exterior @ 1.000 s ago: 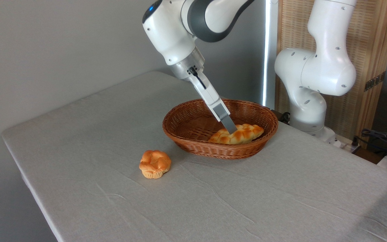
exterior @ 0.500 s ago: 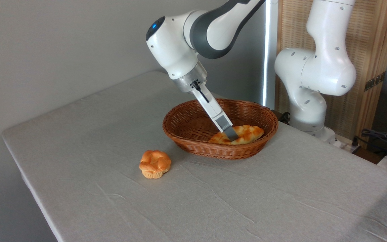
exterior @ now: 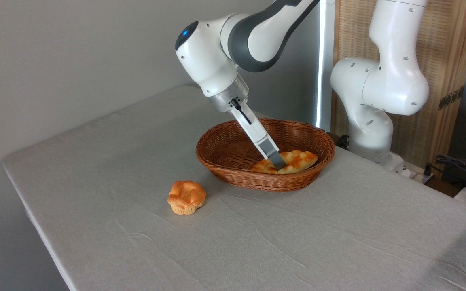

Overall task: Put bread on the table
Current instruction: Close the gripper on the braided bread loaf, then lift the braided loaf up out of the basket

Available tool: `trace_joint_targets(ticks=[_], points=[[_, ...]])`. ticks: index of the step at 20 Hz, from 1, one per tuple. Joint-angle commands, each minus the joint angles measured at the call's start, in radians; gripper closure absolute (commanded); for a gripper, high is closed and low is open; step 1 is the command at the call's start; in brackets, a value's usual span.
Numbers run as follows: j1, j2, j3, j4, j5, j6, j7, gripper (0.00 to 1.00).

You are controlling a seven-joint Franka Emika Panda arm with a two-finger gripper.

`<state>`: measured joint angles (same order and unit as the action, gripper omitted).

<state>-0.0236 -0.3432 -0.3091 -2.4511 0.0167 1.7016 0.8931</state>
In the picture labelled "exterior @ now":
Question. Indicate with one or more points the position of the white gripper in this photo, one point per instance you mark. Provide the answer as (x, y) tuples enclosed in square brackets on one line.
[(253, 127)]

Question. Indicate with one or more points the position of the long braided bread loaf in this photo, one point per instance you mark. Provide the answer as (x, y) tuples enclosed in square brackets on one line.
[(301, 159)]

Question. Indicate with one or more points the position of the dark metal screen hinge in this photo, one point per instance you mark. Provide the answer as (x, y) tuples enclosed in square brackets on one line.
[(451, 98)]

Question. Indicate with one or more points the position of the black clamp behind basket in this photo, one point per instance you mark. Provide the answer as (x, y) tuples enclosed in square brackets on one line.
[(340, 140)]

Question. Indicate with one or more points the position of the brown woven wicker basket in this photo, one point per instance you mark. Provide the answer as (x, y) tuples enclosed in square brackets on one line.
[(257, 182)]

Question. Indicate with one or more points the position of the grey tablecloth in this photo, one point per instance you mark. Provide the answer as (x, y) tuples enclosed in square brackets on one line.
[(257, 242)]

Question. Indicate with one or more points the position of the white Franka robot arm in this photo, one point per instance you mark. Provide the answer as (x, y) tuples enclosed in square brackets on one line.
[(212, 60)]

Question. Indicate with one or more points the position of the round knotted bread roll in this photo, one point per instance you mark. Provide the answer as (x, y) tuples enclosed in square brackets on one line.
[(186, 197)]

